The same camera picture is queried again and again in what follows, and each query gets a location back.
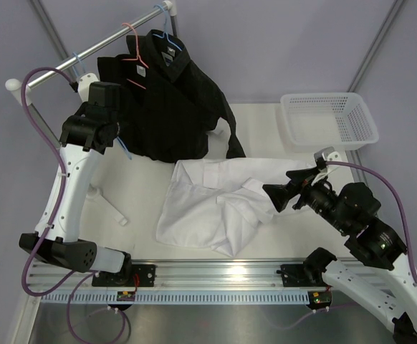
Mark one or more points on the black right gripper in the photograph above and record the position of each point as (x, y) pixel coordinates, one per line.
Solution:
(280, 193)

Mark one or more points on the white dress shirt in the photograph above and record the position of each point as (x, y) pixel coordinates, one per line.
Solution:
(220, 204)

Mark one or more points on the light blue wire hanger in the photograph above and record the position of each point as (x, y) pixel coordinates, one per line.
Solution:
(101, 116)

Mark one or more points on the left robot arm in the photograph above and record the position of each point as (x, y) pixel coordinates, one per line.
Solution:
(56, 238)

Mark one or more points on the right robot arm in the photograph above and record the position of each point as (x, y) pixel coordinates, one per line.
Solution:
(353, 213)

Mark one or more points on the black striped shirt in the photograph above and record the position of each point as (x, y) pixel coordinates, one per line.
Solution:
(183, 73)

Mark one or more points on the white plastic basket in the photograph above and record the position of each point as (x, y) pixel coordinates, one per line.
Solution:
(313, 121)

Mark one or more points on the silver clothes rack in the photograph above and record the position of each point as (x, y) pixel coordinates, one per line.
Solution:
(15, 87)

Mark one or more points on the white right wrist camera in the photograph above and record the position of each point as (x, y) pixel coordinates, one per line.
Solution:
(322, 160)

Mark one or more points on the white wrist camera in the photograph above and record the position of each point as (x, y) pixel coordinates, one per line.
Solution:
(82, 84)
(322, 160)

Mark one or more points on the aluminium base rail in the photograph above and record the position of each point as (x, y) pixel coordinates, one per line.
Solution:
(201, 274)

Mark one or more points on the white slotted cable duct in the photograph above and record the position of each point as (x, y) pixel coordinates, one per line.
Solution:
(174, 297)

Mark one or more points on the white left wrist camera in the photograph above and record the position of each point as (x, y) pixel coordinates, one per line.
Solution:
(82, 84)

